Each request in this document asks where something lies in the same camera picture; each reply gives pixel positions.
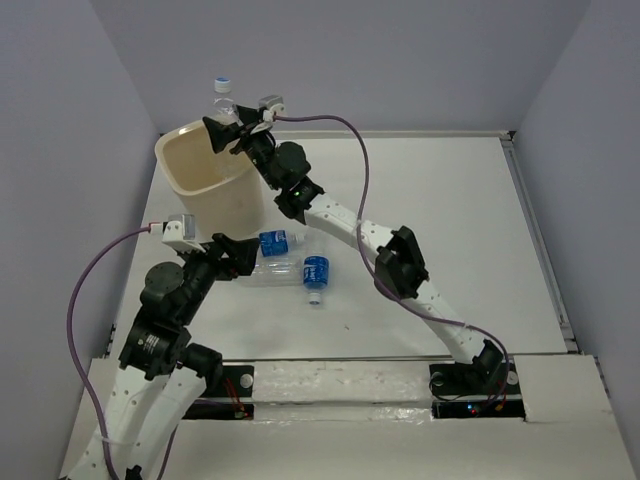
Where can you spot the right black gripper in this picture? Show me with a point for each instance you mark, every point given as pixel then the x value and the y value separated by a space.
pixel 220 135

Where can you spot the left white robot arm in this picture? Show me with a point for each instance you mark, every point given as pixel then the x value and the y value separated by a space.
pixel 161 372

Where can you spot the clear bottle without label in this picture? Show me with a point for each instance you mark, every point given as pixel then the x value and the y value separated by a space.
pixel 222 105

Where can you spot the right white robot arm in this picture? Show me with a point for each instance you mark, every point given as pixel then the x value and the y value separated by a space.
pixel 391 256

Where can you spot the clear crushed bottle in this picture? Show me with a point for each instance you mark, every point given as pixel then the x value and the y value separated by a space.
pixel 277 271

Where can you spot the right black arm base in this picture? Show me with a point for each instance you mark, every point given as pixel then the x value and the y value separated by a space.
pixel 456 398

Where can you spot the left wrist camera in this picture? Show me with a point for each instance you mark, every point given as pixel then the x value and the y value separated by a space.
pixel 178 229

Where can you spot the beige plastic bin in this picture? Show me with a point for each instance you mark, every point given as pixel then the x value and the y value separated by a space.
pixel 221 190

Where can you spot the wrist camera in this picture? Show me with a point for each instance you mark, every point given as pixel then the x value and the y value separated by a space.
pixel 178 229
pixel 272 107

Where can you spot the white taped front rail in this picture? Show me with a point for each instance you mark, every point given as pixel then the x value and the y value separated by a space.
pixel 351 391

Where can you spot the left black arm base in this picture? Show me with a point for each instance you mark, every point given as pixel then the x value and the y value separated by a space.
pixel 231 399

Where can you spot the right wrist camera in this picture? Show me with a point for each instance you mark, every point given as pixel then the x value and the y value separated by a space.
pixel 272 107

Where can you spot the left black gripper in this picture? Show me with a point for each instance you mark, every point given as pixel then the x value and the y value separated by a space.
pixel 242 255

